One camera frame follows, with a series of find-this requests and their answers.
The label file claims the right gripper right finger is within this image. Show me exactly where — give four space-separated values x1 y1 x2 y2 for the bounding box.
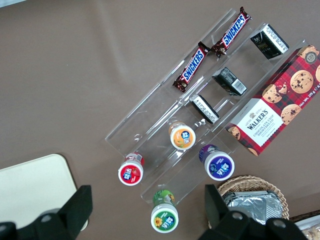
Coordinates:
198 184 308 240

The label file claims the red gum jar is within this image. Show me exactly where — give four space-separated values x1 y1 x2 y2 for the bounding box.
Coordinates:
117 151 146 186

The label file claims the purple gum jar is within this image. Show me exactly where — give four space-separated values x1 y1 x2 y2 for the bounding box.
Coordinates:
198 144 235 181

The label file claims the clear bag of cookies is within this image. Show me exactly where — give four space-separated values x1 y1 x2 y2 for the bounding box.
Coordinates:
301 226 320 240

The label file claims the white plastic bin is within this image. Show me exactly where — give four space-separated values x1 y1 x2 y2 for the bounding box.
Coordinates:
288 214 320 240

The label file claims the light oval wicker basket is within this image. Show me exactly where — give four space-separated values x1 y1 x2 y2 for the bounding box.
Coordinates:
216 174 291 226

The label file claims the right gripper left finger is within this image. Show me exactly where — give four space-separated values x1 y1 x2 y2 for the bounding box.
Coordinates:
0 184 93 240

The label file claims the clear acrylic tiered stand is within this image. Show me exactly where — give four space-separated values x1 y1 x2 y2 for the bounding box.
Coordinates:
158 8 311 153
104 83 240 208

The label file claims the cream plastic tray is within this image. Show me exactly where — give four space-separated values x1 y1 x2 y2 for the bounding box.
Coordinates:
0 153 90 231

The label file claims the red Walkers shortbread box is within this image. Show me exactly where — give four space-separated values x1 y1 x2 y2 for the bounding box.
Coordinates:
224 44 320 157

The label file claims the orange gum jar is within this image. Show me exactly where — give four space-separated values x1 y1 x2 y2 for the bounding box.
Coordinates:
167 121 197 151

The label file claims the Snickers chocolate bar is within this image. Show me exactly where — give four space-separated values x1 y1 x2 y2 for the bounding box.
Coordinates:
173 41 211 93
211 6 252 59

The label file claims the small black carton box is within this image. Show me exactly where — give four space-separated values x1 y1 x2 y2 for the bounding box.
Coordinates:
189 94 220 125
211 66 248 97
250 23 290 60

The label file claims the green gum jar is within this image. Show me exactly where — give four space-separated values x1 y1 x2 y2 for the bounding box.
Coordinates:
150 189 180 234

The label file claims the silver foil tray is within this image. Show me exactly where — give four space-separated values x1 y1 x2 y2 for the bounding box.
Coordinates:
222 190 283 221

